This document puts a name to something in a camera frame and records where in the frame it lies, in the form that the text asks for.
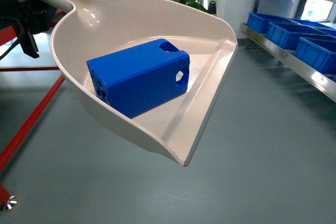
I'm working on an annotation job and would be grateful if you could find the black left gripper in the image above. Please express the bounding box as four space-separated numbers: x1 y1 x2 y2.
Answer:
1 0 56 58

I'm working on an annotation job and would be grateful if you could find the blue bin centre shelf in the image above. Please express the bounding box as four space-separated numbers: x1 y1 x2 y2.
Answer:
266 22 333 51

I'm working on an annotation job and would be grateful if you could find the steel roller shelf rack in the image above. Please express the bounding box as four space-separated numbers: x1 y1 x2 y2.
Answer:
240 0 335 100

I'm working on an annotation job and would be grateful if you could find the beige plastic scoop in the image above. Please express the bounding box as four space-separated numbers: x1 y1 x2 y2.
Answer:
41 0 238 166

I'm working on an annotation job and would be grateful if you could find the red table frame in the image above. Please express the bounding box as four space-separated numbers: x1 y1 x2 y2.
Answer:
0 0 163 214

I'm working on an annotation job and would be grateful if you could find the blue bin right front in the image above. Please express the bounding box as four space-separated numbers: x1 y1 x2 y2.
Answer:
295 37 335 75

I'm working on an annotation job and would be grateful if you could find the blue plastic block part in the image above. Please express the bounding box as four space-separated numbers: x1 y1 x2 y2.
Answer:
87 39 190 118

